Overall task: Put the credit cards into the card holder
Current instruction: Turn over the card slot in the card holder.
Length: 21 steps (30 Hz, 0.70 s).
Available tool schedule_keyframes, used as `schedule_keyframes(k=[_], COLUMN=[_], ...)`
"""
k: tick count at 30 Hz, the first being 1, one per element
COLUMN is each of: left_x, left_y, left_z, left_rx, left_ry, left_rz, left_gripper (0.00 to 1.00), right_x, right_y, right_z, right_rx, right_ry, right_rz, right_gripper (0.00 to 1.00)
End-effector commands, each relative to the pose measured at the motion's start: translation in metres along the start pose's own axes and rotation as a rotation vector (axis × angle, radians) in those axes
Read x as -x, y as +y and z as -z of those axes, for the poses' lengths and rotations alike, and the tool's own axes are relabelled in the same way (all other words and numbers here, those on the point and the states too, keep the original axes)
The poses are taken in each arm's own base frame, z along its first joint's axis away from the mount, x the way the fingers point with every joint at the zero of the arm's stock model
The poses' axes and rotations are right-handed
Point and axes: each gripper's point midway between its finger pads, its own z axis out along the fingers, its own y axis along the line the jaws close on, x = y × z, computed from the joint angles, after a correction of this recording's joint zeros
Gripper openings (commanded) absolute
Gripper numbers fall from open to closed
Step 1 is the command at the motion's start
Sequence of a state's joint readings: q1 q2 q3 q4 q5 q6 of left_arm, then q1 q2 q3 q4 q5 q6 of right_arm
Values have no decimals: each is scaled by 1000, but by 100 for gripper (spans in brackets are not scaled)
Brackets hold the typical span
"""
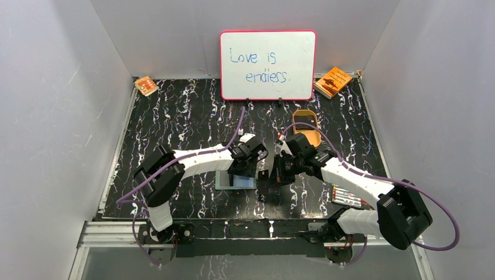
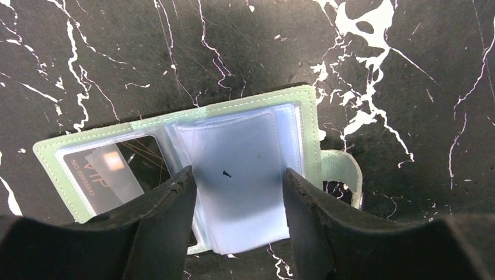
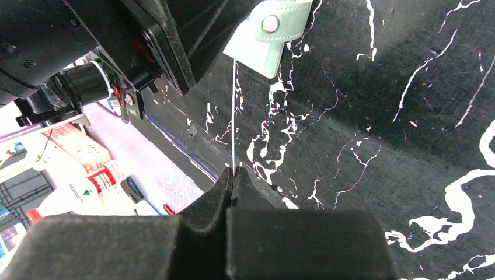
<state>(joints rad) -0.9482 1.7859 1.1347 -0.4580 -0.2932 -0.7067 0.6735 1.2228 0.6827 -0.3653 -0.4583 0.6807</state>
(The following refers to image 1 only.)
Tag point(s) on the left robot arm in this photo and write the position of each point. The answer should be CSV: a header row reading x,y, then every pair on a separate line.
x,y
184,164

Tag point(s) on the green card holder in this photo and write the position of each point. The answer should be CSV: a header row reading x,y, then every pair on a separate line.
x,y
241,183

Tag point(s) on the small orange card box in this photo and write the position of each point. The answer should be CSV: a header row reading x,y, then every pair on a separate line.
x,y
146,85

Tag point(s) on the orange book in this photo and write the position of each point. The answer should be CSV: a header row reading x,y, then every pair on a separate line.
x,y
331,83

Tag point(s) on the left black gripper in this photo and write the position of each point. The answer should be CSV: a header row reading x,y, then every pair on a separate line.
x,y
243,166

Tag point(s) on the pink framed whiteboard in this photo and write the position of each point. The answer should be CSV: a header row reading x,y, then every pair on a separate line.
x,y
267,64

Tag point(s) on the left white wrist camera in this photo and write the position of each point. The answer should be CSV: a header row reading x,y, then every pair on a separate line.
x,y
246,137

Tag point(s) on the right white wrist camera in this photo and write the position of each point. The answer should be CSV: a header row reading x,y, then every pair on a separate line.
x,y
281,145

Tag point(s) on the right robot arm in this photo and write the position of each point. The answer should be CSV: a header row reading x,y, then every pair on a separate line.
x,y
398,213

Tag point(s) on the black base bar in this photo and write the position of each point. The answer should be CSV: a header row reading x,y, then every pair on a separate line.
x,y
251,237

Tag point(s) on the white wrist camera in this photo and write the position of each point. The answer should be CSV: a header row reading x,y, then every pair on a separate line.
x,y
281,145
246,137

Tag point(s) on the pack of coloured markers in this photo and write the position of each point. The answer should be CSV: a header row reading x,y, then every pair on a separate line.
x,y
343,197

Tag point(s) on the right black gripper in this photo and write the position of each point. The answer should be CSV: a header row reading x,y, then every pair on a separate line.
x,y
278,177

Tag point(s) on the orange oval tray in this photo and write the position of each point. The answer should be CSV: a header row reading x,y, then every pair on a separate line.
x,y
306,122

